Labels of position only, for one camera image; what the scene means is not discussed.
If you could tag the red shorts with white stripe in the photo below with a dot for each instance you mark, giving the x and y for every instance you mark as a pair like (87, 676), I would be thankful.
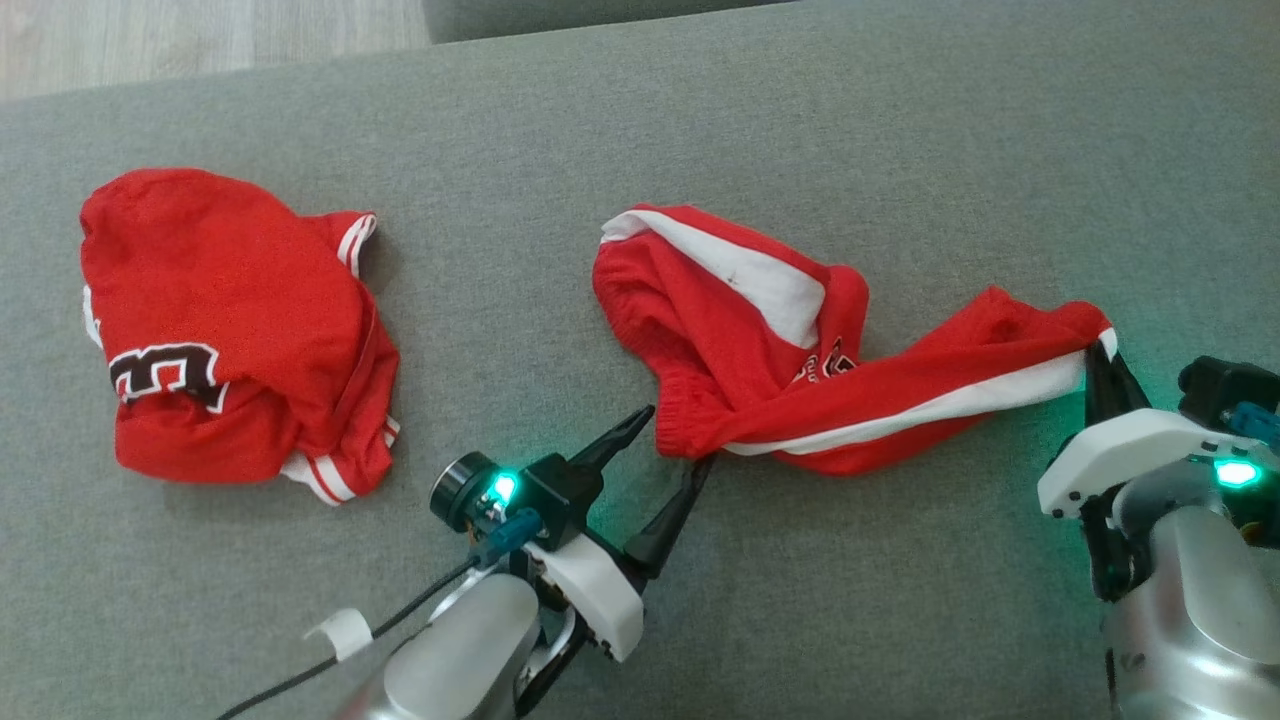
(730, 380)

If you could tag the white tape tag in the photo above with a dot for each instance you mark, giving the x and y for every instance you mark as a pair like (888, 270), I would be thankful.
(345, 632)

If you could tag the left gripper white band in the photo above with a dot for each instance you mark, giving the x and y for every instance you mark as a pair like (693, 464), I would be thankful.
(595, 600)

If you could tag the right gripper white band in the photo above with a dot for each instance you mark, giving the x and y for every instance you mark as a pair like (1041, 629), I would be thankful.
(1120, 450)

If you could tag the grey sofa seat cushion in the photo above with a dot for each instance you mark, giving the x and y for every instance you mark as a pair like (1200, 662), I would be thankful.
(560, 15)

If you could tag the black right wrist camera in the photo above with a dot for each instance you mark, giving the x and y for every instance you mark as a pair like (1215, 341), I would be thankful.
(1220, 385)

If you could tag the red numbered basketball jersey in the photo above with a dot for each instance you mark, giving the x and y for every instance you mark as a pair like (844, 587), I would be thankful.
(230, 300)

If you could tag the large grey sofa ottoman cushion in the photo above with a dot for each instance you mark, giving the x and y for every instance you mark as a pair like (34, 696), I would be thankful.
(600, 130)

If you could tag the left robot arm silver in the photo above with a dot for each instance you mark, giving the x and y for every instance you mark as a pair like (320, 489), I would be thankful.
(460, 650)

